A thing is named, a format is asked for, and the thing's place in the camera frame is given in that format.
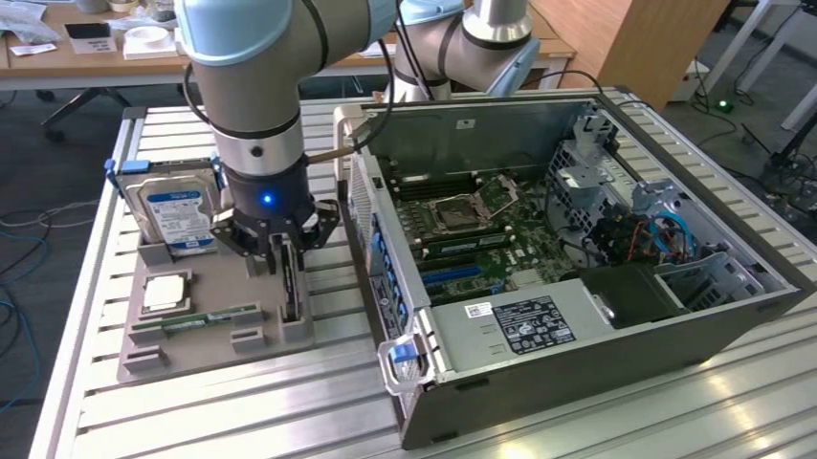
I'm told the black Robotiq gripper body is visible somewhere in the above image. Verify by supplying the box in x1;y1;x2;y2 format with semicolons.
222;160;321;236

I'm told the black graphics card with fan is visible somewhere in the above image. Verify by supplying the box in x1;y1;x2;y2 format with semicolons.
275;238;307;325

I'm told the hard disk in blue carrier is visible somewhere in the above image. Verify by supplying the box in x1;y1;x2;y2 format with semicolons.
104;155;235;250

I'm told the silver CPU chip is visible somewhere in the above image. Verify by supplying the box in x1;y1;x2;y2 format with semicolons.
140;275;188;310

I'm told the green RAM stick bare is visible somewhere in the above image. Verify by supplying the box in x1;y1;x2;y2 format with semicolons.
136;308;254;331

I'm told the CPU socket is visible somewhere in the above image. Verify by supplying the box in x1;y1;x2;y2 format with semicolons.
431;194;494;231

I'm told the grey plastic parts rack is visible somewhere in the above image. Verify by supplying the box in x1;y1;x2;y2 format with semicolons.
116;179;319;383

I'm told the blue expansion slot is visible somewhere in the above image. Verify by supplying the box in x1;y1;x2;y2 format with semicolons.
419;264;485;284

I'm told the metal socket cover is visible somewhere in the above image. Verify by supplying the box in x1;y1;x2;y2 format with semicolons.
473;174;524;217

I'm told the blue plastic case latch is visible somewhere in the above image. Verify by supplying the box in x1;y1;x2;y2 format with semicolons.
387;343;418;368

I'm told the green motherboard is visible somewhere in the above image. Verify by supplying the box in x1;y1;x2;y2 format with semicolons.
382;169;580;307

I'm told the grey power supply unit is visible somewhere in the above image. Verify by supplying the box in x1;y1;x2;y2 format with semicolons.
418;279;618;377

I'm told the black office chair base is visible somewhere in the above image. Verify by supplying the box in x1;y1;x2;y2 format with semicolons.
39;86;132;142

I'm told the flat white box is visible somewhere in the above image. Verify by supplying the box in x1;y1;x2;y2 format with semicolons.
122;37;180;62

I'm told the white tape roll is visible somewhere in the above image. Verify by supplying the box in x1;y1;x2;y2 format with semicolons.
127;26;168;49

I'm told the long wooden desk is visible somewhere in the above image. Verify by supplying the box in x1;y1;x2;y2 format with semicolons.
0;0;580;92

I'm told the perforated metal drive cage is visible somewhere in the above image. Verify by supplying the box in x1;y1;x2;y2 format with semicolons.
548;138;640;240

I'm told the black and white sign box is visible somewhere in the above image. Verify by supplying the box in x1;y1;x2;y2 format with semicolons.
64;22;118;55

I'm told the grey open PC case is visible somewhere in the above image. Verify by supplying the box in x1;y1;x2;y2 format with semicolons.
333;85;803;453

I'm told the crumpled plastic bag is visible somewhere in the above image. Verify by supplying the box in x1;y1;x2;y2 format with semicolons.
0;2;63;44

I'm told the metal disk bay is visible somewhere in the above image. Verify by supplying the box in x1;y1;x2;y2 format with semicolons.
654;252;768;312

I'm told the wooden cabinet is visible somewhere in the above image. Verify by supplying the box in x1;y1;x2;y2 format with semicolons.
529;0;733;112

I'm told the white box red button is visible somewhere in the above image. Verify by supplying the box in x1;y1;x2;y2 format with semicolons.
676;59;713;104

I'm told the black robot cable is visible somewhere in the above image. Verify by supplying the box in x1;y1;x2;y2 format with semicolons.
350;9;410;150

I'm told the blue floor cable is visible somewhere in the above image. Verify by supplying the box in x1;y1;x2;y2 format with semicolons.
0;229;52;413

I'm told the black power cable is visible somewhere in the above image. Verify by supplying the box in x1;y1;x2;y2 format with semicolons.
522;69;644;104

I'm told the blue wire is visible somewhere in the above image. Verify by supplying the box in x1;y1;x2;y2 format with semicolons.
650;211;702;263

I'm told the white desk frame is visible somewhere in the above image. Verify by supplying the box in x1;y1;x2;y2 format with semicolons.
694;0;817;131

